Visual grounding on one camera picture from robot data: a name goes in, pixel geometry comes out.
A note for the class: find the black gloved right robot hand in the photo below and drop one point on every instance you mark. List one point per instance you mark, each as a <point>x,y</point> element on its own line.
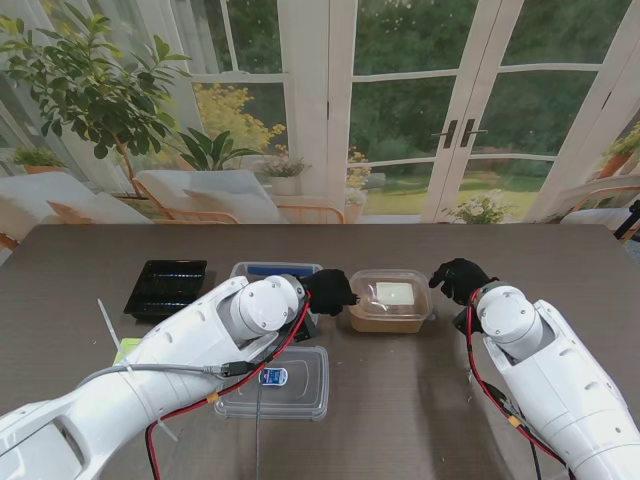
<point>465,280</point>

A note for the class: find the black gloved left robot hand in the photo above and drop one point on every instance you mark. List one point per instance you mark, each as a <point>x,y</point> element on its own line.
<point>327,292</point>

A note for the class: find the brown kraft paper bowl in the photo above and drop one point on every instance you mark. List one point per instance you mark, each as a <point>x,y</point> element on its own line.
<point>385,326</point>

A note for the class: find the clear lid with white label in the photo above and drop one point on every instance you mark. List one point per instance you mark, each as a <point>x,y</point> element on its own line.
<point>395,292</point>

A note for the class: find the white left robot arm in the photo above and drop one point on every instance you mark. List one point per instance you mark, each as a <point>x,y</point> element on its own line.
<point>200,330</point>

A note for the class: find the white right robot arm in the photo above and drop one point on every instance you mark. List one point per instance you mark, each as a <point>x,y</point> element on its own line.
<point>550,375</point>

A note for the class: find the clear container with blue clips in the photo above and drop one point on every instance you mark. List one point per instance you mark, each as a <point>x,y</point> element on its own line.
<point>260,269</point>

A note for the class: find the clear lid with blue sticker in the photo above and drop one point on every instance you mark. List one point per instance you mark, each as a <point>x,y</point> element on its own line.
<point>300,395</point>

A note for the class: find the black plastic food tray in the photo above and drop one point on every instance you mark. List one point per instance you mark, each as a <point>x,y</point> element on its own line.
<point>160,287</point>

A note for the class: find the black tripod stand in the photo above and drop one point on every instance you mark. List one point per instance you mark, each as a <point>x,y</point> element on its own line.
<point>631,220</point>

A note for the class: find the clear lid with green sheet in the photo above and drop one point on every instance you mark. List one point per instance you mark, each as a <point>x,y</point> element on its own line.
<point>125,350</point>

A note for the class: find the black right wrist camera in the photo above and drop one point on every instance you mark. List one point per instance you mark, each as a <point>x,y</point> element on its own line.
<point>461,322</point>

